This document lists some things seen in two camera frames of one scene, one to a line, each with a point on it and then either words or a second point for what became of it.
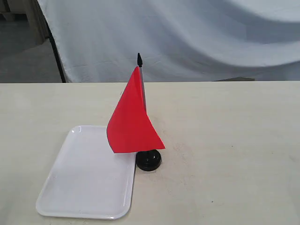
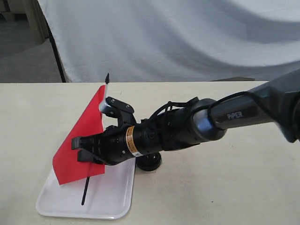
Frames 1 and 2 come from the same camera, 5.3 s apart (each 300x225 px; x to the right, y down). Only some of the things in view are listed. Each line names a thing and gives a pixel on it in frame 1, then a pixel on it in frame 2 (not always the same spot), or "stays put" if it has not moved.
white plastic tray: [89, 180] stays put
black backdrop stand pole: [56, 49] stays put
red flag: [130, 128] to [67, 167]
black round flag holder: [148, 160] stays put
